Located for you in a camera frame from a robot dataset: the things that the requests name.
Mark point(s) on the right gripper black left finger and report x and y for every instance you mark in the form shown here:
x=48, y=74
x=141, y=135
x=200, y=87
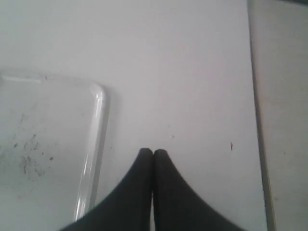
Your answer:
x=128, y=206

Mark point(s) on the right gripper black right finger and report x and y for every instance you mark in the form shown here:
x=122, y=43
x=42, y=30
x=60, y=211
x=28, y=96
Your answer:
x=177, y=207

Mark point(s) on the white plastic tray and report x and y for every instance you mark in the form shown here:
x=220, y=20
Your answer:
x=50, y=133

